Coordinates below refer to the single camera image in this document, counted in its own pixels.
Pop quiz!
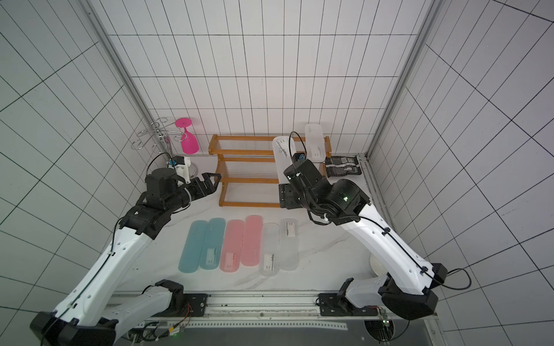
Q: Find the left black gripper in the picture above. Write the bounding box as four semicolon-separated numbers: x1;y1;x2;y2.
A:
166;172;223;212

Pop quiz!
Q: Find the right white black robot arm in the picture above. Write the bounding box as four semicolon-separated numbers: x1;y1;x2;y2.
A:
278;159;459;321

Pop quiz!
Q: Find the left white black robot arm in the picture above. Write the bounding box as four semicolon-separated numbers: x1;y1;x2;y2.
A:
30;168;222;345

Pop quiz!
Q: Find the orange wooden three-tier shelf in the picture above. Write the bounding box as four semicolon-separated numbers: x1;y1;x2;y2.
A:
208;133;333;210

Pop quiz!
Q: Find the teal pencil case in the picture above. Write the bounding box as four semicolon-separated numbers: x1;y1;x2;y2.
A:
199;218;226;270
178;220;209;273

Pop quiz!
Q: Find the pink pencil case left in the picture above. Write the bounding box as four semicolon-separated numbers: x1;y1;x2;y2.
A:
220;220;245;272

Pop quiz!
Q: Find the pink pencil case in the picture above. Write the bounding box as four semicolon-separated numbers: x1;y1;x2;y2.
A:
220;220;245;272
241;215;263;267

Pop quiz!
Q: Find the teal pencil case far left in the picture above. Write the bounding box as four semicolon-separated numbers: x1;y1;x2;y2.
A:
178;220;209;273

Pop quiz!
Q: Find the pink pencil case right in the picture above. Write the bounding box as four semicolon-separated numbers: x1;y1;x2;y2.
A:
241;215;263;267

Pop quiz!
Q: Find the black patterned pouch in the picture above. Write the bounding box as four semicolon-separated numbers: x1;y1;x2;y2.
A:
325;156;362;177

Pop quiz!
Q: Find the pink plastic wine glass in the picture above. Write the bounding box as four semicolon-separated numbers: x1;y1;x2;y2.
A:
175;118;200;155

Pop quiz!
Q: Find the silver metal glass rack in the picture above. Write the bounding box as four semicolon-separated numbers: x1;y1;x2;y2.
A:
130;117;179;167

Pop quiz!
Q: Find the white egg-shaped object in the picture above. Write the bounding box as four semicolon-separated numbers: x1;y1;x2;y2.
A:
369;254;388;277

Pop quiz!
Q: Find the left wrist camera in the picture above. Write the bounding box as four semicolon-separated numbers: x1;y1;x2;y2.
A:
170;156;191;184

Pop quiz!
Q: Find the aluminium mounting rail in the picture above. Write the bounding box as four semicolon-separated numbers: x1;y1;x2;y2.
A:
88;288;438;332

